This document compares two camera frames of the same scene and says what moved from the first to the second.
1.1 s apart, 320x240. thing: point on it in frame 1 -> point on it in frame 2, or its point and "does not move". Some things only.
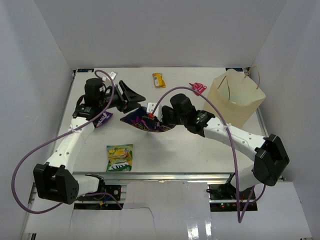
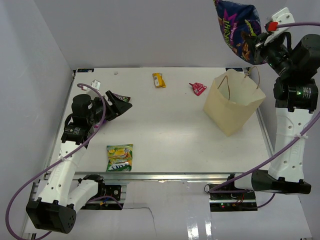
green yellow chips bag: (120, 158) does not move
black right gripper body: (171, 118) -> (276, 54)
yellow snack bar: (159, 82) does not move
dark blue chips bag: (139, 119) -> (240, 24)
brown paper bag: (237, 97) does not move
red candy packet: (198, 87) does not move
